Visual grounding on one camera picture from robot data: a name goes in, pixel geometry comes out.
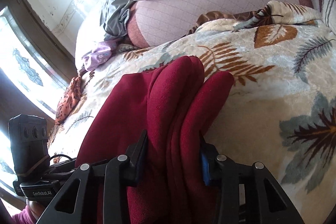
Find dark red fleece garment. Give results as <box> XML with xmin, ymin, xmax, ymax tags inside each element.
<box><xmin>76</xmin><ymin>56</ymin><xmax>234</xmax><ymax>223</ymax></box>

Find person's left hand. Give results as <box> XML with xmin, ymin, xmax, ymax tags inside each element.
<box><xmin>26</xmin><ymin>200</ymin><xmax>46</xmax><ymax>222</ymax></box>

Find cream leaf-pattern plush blanket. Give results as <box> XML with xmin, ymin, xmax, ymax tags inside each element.
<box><xmin>49</xmin><ymin>1</ymin><xmax>335</xmax><ymax>223</ymax></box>

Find orange floral cloth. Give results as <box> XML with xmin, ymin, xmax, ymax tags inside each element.
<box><xmin>55</xmin><ymin>75</ymin><xmax>81</xmax><ymax>125</ymax></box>

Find purple floral cloth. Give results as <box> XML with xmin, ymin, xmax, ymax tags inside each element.
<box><xmin>81</xmin><ymin>39</ymin><xmax>121</xmax><ymax>71</ymax></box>

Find grey-blue cloth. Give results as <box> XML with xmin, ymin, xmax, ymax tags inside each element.
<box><xmin>100</xmin><ymin>0</ymin><xmax>135</xmax><ymax>41</ymax></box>

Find striped floral pillow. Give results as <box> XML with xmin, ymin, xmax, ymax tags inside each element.
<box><xmin>321</xmin><ymin>0</ymin><xmax>336</xmax><ymax>34</ymax></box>

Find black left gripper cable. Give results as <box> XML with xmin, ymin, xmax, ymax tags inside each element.
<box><xmin>48</xmin><ymin>153</ymin><xmax>76</xmax><ymax>166</ymax></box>

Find black left camera box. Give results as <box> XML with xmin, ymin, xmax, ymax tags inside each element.
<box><xmin>8</xmin><ymin>114</ymin><xmax>50</xmax><ymax>177</ymax></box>

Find window with frame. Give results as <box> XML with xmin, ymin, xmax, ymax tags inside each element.
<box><xmin>1</xmin><ymin>0</ymin><xmax>77</xmax><ymax>119</ymax></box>

